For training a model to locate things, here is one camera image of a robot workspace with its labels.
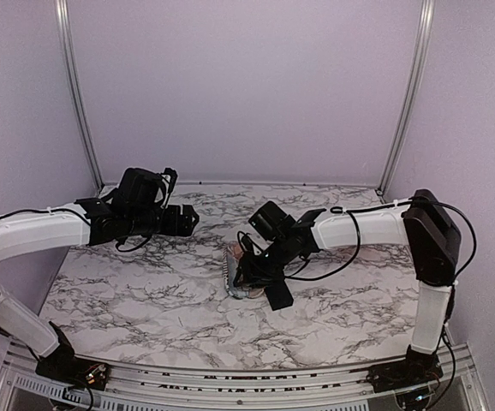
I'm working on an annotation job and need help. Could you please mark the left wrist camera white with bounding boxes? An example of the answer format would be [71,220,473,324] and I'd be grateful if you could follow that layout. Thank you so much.
[162,167,178,202]

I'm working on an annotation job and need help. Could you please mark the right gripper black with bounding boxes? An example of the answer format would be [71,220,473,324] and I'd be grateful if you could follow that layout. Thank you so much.
[234,236,294,289]

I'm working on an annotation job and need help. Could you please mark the right aluminium frame post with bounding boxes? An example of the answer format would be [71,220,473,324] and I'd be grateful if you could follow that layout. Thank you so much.
[378,0,436,195]

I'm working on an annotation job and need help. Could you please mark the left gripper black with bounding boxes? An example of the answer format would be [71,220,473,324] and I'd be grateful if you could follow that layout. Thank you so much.
[127,204,200,236]

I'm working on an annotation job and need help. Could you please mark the black glasses case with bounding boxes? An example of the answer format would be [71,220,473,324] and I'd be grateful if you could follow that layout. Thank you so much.
[265,282,294,311]

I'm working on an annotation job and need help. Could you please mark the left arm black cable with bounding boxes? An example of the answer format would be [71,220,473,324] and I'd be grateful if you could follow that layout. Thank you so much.
[0,207,154,253]

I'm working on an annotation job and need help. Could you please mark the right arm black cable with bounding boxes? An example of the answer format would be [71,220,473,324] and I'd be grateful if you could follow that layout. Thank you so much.
[281,200,478,283]

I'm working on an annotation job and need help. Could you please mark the aluminium frame post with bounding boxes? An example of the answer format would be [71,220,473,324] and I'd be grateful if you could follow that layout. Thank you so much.
[378,0,436,195]
[54,0,104,192]

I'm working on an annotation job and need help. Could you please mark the front aluminium rail base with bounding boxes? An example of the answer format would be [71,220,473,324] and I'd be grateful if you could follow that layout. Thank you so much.
[0,342,489,410]

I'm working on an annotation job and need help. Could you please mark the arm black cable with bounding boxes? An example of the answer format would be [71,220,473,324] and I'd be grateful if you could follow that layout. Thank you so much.
[0,207,154,253]
[281,200,478,283]

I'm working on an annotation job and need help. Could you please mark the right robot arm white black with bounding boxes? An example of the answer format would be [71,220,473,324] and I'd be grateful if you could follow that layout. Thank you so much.
[227,189,461,390]

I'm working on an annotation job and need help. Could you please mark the striped flag glasses pouch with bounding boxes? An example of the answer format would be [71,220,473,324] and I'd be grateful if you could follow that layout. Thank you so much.
[223,243,264,300]

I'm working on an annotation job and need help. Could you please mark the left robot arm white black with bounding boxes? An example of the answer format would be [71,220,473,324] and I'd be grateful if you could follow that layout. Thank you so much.
[0,168,200,388]

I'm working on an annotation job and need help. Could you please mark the pink frame sunglasses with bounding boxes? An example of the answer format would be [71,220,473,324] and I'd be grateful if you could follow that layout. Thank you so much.
[234,255,262,289]

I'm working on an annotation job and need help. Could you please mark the left aluminium frame post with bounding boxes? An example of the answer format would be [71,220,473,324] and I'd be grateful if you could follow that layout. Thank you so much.
[54,0,104,192]

